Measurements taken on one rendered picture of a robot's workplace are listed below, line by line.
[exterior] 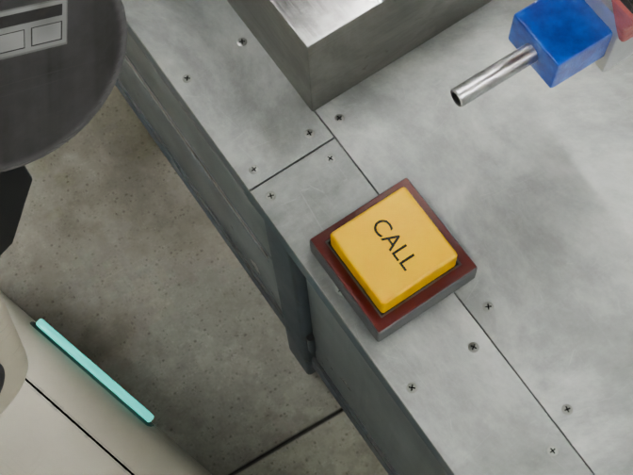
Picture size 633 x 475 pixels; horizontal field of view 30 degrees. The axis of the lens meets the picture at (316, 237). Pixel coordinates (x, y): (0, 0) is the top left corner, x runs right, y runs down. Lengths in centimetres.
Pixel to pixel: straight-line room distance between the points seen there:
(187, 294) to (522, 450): 95
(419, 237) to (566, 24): 16
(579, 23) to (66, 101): 40
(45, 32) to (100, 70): 3
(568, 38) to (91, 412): 79
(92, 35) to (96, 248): 134
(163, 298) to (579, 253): 93
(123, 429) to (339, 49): 65
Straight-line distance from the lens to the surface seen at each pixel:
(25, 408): 135
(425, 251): 76
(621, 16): 66
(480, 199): 82
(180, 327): 164
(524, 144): 84
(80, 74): 37
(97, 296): 167
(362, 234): 76
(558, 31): 71
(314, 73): 80
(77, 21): 36
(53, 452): 133
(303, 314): 133
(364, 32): 80
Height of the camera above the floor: 155
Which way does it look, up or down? 68 degrees down
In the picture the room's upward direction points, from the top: 5 degrees counter-clockwise
